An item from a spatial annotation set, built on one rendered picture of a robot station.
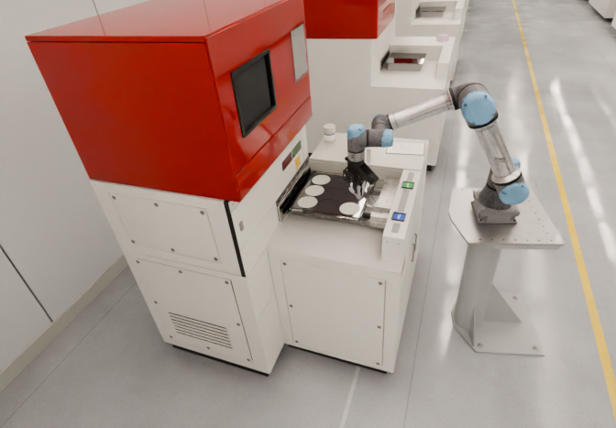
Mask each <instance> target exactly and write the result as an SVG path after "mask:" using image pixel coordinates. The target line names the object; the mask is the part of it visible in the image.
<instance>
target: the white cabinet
mask: <svg viewBox="0 0 616 428"><path fill-rule="evenodd" d="M426 167H427V163H426ZM426 167H425V172H424V176H423V182H422V186H421V190H420V195H419V199H418V203H417V207H416V211H415V215H414V218H413V222H412V230H411V233H410V237H409V241H408V245H407V249H406V253H405V257H404V261H403V264H402V268H401V274H397V273H392V272H388V271H383V270H378V269H369V268H364V267H360V266H355V265H350V264H346V263H341V262H335V261H331V260H326V259H321V258H313V257H307V256H303V255H298V254H293V253H289V252H284V251H279V250H274V249H269V248H267V250H268V255H269V263H270V269H271V274H272V279H273V284H274V289H275V294H276V299H277V304H278V309H279V314H280V323H281V328H282V333H283V338H284V343H285V344H288V345H289V347H292V348H296V349H299V350H302V351H306V352H309V353H313V354H316V355H319V356H323V357H329V358H332V359H335V360H339V361H342V362H346V363H348V364H352V365H355V366H359V367H363V368H368V369H371V370H375V371H378V372H381V373H385V374H387V372H390V373H393V372H394V368H395V363H396V358H397V354H398V349H399V344H400V340H401V335H402V328H403V323H404V318H405V314H406V309H407V304H408V300H409V295H410V290H411V286H412V281H413V273H414V269H415V264H416V259H417V255H418V248H419V239H420V231H421V222H422V212H423V203H424V185H425V175H426Z"/></svg>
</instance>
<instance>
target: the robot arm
mask: <svg viewBox="0 0 616 428"><path fill-rule="evenodd" d="M458 109H461V113H462V116H463V117H464V118H465V120H466V122H467V125H468V127H469V128H470V129H473V130H475V132H476V135H477V137H478V141H479V143H480V145H481V146H482V149H483V151H484V153H485V156H486V158H487V160H488V162H489V165H490V170H489V176H488V179H487V182H486V185H485V186H484V188H483V189H482V191H481V192H480V193H479V195H478V200H479V202H480V203H481V204H483V205H484V206H486V207H488V208H490V209H493V210H507V209H509V208H511V207H512V205H515V204H519V203H522V202H524V201H525V200H526V199H527V198H528V196H529V194H530V190H529V186H528V185H527V184H526V182H525V179H524V177H523V174H522V172H521V169H520V167H521V162H520V161H519V160H518V159H516V158H513V157H511V155H510V152H509V150H508V148H507V146H506V143H505V141H504V138H503V136H502V133H501V131H500V128H499V126H498V123H497V119H498V117H499V114H498V111H497V109H496V104H495V101H494V99H493V97H492V96H491V95H490V93H489V92H488V90H487V88H486V87H485V86H484V85H483V84H482V83H480V82H465V83H461V84H459V85H457V86H454V87H451V88H449V89H447V90H446V92H445V93H441V94H439V95H437V96H435V97H432V98H429V99H427V100H424V101H421V102H420V103H417V104H413V105H410V106H408V107H405V108H403V109H401V110H398V111H395V112H393V113H390V114H388V115H376V116H375V117H374V118H373V120H372V123H371V129H365V127H364V126H363V125H361V124H352V125H350V126H349V127H348V128H347V136H346V138H347V157H345V160H347V167H346V168H345V169H344V170H343V180H344V181H347V182H349V183H350V182H352V183H353V184H352V187H349V190H350V191H351V192H352V193H354V194H355V195H356V197H357V198H358V199H360V198H361V197H362V195H363V193H364V191H365V188H366V185H367V182H368V183H369V184H370V185H372V184H374V183H375V182H377V181H378V179H379V177H378V176H377V175H376V174H375V173H374V172H373V171H372V170H371V168H370V167H369V166H368V165H367V164H366V163H365V162H364V161H365V148H387V147H392V146H393V130H395V129H398V128H400V127H403V126H408V125H409V124H412V123H415V122H418V121H421V120H423V119H425V118H428V117H431V116H433V115H438V114H441V113H443V112H445V111H448V110H454V111H456V110H458ZM344 173H345V178H344Z"/></svg>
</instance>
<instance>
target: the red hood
mask: <svg viewBox="0 0 616 428"><path fill-rule="evenodd" d="M24 37H25V39H26V41H27V45H28V47H29V49H30V51H31V53H32V55H33V58H34V60H35V62H36V63H37V65H38V69H39V71H40V73H41V75H42V77H43V79H44V82H45V84H46V85H47V87H48V89H49V92H50V95H51V97H52V99H53V101H54V103H55V105H56V107H57V109H58V111H59V113H60V116H61V119H62V121H63V123H64V125H65V126H66V128H67V131H68V133H69V135H70V137H71V140H72V143H73V145H74V146H75V148H76V150H77V152H78V155H79V157H80V159H81V161H82V164H83V166H84V168H85V170H86V172H87V174H88V176H89V178H90V179H91V180H98V181H108V182H114V183H120V184H126V185H132V186H137V187H144V188H150V189H156V190H162V191H167V192H178V193H185V194H190V195H197V196H203V197H208V198H215V199H220V200H227V201H231V202H238V203H240V202H241V201H242V200H243V198H244V197H245V196H246V195H247V194H248V192H249V191H250V190H251V189H252V187H253V186H254V185H255V184H256V183H257V181H258V180H259V179H260V178H261V176H262V175H263V174H264V173H265V172H266V171H267V169H268V168H269V167H270V166H271V164H272V163H273V162H274V161H275V160H276V158H277V157H278V156H279V155H280V154H281V152H282V151H283V150H284V149H285V148H286V147H287V146H288V145H289V144H290V142H291V141H292V140H293V139H294V137H295V136H296V135H297V134H298V133H299V131H300V130H301V129H302V128H303V126H304V125H305V124H306V123H307V122H308V121H309V119H310V118H311V117H312V116H313V111H312V99H311V88H310V77H309V65H308V54H307V42H306V31H305V19H304V8H303V0H149V1H147V2H143V3H140V4H136V5H131V6H127V7H124V8H120V9H117V10H114V11H111V12H107V13H104V14H101V15H98V16H91V17H88V18H85V19H82V20H78V21H75V22H71V23H69V24H65V25H62V26H58V27H53V28H49V29H46V30H42V31H40V32H36V33H33V34H29V35H26V36H24Z"/></svg>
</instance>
